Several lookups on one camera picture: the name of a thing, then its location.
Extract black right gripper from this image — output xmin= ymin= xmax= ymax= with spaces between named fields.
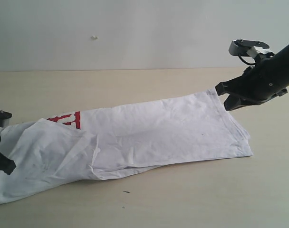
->
xmin=215 ymin=53 xmax=289 ymax=111

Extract white t-shirt red patch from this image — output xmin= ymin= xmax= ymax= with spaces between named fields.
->
xmin=0 ymin=89 xmax=252 ymax=204

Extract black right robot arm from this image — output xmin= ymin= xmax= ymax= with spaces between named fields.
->
xmin=215 ymin=39 xmax=289 ymax=111

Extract black right camera cable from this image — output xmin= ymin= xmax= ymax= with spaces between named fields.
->
xmin=237 ymin=54 xmax=257 ymax=66

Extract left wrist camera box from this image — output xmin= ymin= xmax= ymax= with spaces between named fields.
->
xmin=0 ymin=110 xmax=12 ymax=127

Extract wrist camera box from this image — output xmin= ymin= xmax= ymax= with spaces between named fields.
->
xmin=0 ymin=110 xmax=12 ymax=127
xmin=229 ymin=39 xmax=275 ymax=58

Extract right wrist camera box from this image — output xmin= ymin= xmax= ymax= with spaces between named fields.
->
xmin=229 ymin=39 xmax=275 ymax=58

